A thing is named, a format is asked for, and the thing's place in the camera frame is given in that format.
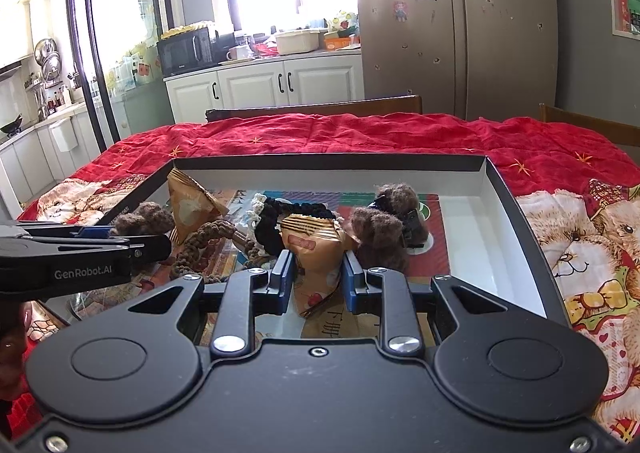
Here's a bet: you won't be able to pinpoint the fuzzy brown scrunchie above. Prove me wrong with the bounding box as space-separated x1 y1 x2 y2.
114 202 176 239
347 183 432 270

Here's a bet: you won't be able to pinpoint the white cabinet black handles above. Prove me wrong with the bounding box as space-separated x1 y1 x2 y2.
163 50 365 124

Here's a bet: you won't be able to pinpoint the red printed blanket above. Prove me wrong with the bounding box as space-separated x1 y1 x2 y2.
0 113 640 444

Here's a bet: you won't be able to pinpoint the olive brown crochet scrunchie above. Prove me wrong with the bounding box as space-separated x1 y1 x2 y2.
170 220 251 281

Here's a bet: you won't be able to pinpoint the person's left hand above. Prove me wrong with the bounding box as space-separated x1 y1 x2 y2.
0 304 32 399

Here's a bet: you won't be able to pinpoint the gold triangular snack packet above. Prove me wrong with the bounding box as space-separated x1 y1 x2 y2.
166 168 231 244
279 214 357 319

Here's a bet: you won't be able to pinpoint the grey kitchen base cabinets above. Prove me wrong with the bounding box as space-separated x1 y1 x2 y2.
0 100 121 214

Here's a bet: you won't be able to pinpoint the black microwave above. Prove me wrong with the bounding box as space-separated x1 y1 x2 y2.
156 26 217 76

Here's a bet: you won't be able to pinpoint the black framed glass door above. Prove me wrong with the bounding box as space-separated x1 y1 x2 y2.
65 0 173 154

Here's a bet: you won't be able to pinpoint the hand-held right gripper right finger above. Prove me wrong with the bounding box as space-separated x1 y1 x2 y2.
341 249 548 359

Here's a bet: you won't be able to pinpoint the orange box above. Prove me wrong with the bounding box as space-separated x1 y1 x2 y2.
323 33 361 51

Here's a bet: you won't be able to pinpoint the black cardboard box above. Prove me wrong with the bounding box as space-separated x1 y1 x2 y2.
27 153 573 349

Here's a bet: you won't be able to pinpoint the black clip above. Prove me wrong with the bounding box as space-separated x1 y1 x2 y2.
402 210 428 249

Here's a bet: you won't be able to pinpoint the cream plastic basin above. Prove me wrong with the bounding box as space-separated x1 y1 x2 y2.
275 29 321 55

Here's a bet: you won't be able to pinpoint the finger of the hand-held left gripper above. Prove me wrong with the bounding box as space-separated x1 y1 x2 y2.
0 223 112 240
55 234 173 265

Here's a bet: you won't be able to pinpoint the black scrunchie white trim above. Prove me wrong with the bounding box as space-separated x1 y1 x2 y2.
247 193 341 261

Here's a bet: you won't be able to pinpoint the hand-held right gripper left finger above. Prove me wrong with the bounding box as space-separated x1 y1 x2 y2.
127 249 297 359

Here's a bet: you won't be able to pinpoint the steel pot lid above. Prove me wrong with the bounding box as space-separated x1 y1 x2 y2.
34 36 60 64
42 56 63 84

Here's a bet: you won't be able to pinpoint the silver refrigerator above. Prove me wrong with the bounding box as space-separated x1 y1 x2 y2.
350 0 558 120

